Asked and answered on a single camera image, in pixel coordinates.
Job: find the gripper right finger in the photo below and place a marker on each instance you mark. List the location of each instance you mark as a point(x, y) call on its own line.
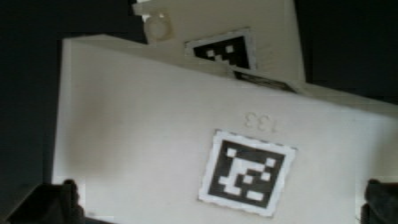
point(380, 210)

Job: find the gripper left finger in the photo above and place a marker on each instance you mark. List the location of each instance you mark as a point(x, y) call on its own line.
point(51, 206)

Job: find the white cabinet top block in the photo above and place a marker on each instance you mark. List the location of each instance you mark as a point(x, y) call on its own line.
point(197, 150)

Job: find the white cabinet body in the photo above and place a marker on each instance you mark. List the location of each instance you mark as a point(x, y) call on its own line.
point(236, 33)

